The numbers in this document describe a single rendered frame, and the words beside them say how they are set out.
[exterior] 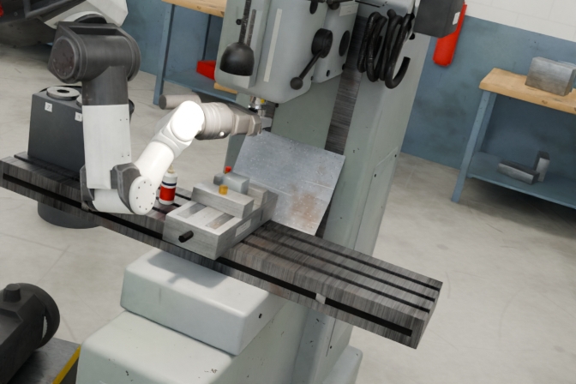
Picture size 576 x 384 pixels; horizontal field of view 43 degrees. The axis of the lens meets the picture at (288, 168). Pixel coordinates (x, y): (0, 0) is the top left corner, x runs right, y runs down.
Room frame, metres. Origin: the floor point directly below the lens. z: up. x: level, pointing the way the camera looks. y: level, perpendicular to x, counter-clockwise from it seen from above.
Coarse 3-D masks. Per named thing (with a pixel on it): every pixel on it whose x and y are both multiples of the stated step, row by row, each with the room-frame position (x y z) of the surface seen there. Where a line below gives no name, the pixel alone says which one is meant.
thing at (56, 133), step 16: (32, 96) 1.95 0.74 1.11; (48, 96) 1.95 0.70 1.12; (64, 96) 1.95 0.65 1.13; (80, 96) 2.01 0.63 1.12; (32, 112) 1.94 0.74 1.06; (48, 112) 1.93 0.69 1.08; (64, 112) 1.91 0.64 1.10; (80, 112) 1.90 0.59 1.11; (32, 128) 1.94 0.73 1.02; (48, 128) 1.93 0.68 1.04; (64, 128) 1.91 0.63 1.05; (80, 128) 1.90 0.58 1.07; (32, 144) 1.94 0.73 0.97; (48, 144) 1.93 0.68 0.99; (64, 144) 1.91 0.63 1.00; (80, 144) 1.90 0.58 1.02; (48, 160) 1.93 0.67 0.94; (64, 160) 1.91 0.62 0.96; (80, 160) 1.90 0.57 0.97
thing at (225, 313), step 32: (160, 256) 1.67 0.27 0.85; (128, 288) 1.58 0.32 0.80; (160, 288) 1.55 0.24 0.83; (192, 288) 1.55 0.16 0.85; (224, 288) 1.58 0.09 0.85; (256, 288) 1.61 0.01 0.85; (160, 320) 1.55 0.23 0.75; (192, 320) 1.52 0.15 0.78; (224, 320) 1.50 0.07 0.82; (256, 320) 1.56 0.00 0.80
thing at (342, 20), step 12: (336, 12) 1.84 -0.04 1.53; (348, 12) 1.91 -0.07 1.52; (324, 24) 1.84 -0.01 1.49; (336, 24) 1.84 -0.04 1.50; (348, 24) 1.94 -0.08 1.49; (336, 36) 1.86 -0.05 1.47; (348, 36) 1.95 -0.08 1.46; (336, 48) 1.88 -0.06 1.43; (348, 48) 1.99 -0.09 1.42; (324, 60) 1.83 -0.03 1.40; (336, 60) 1.91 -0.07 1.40; (324, 72) 1.84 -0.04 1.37; (336, 72) 1.93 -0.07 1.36
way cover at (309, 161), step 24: (264, 144) 2.13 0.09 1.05; (288, 144) 2.12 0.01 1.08; (240, 168) 2.10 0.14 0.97; (264, 168) 2.09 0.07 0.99; (288, 168) 2.08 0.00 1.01; (312, 168) 2.07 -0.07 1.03; (336, 168) 2.05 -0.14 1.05; (288, 192) 2.04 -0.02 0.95; (312, 192) 2.03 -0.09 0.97; (288, 216) 1.98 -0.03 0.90; (312, 216) 1.97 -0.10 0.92
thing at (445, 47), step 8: (464, 8) 5.69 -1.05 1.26; (456, 32) 5.68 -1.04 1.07; (440, 40) 5.70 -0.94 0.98; (448, 40) 5.67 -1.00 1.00; (456, 40) 5.70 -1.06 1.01; (440, 48) 5.69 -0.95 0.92; (448, 48) 5.67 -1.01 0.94; (440, 56) 5.68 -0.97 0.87; (448, 56) 5.68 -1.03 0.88; (440, 64) 5.70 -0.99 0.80
